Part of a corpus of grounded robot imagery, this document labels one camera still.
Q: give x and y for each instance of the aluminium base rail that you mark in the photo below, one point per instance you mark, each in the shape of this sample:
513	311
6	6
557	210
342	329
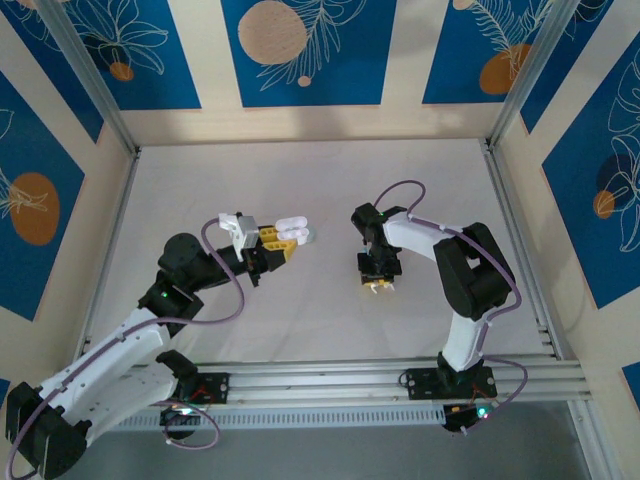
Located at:
310	380

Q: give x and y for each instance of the white charging case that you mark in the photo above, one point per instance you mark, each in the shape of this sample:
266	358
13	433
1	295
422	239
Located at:
292	230

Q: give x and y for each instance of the aluminium frame rail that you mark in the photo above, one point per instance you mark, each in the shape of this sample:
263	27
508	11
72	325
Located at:
116	225
514	225

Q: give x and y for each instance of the black controller board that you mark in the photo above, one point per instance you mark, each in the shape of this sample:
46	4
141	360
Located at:
460	415
177	415

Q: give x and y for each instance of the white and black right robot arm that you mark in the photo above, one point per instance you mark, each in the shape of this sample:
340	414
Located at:
465	330

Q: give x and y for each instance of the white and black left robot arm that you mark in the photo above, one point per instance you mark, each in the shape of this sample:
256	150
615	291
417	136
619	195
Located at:
115	355

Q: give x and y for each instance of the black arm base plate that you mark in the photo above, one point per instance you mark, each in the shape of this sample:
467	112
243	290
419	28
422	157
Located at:
420	385
215	387

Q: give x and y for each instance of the aluminium frame post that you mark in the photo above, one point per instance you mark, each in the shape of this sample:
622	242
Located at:
91	75
542	75

